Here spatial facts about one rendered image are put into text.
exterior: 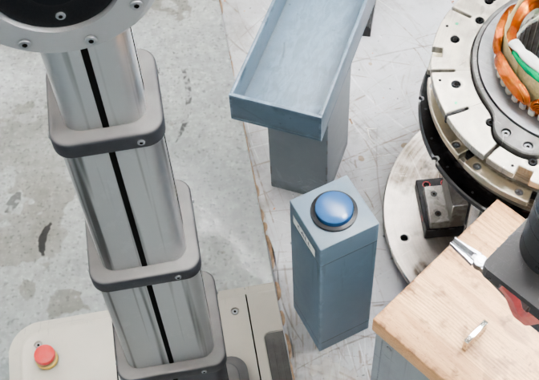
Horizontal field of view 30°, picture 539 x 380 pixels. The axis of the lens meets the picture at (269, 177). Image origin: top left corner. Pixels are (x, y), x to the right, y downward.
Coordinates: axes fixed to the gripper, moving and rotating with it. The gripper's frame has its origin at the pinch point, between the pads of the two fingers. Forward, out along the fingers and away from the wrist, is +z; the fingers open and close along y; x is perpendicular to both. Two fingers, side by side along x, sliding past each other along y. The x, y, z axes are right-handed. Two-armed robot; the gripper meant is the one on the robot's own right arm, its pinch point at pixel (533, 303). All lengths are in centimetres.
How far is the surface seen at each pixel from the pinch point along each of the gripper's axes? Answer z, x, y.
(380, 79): 41, 44, 36
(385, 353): 18.1, 10.0, -4.9
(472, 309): 12.1, 5.6, 2.0
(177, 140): 120, 105, 41
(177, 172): 120, 98, 34
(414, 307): 12.2, 9.7, -1.7
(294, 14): 17, 47, 20
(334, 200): 14.4, 24.2, 2.9
